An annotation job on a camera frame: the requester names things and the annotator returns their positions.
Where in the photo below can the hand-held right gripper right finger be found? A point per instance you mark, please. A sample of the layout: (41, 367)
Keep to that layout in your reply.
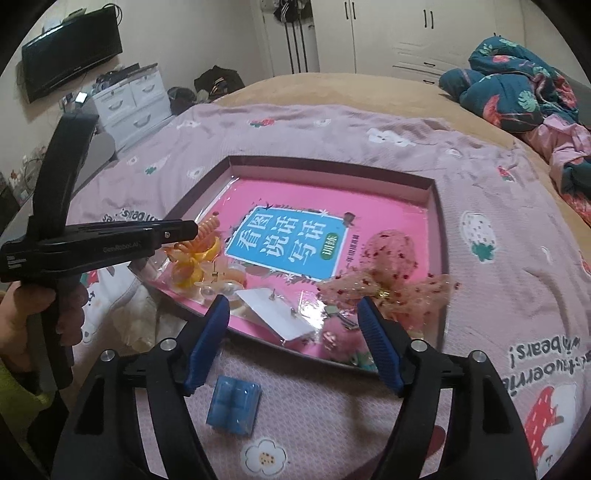
(381, 341)

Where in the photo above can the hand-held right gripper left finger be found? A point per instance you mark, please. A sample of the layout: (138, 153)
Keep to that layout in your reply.
(207, 344)

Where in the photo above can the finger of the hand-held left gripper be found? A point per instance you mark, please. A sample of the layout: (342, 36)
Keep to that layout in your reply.
(175, 230)

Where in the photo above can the yellow hair rings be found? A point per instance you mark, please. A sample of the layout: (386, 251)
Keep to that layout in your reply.
(191, 267)

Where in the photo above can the blue rectangular hair clip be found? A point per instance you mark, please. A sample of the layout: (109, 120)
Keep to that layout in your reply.
(233, 406)

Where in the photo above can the white hair claw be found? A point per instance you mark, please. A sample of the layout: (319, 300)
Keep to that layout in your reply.
(136, 323)

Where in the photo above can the white earring card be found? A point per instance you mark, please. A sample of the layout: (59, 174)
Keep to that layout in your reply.
(277, 314)

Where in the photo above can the dotted mesh hair bow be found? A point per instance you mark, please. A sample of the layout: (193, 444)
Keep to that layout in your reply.
(392, 258)

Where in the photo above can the brown cardboard box tray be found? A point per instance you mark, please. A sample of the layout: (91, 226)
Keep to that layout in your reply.
(300, 170)

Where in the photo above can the person's left hand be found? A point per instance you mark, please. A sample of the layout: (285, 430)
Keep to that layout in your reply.
(14, 323)

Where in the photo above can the pink book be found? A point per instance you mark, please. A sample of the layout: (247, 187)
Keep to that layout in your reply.
(286, 240)

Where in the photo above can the white drawer unit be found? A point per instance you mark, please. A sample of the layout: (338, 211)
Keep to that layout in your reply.
(131, 108)

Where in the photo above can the pink printed blanket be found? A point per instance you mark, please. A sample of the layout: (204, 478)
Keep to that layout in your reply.
(508, 277)

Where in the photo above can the green clothing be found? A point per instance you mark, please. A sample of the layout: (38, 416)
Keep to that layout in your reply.
(23, 392)

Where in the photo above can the black bag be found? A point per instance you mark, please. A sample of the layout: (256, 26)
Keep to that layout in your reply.
(219, 83)

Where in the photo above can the black television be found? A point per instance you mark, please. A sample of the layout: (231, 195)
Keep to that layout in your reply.
(69, 55)

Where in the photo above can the tan bed sheet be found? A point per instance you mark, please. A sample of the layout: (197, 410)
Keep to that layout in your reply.
(369, 92)

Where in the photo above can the pink patterned garment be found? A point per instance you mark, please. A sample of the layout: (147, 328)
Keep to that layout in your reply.
(563, 152)

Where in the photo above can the teal floral quilt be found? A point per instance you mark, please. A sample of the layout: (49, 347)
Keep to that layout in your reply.
(508, 83)

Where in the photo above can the white wardrobe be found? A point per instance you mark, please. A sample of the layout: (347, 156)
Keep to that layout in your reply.
(415, 37)

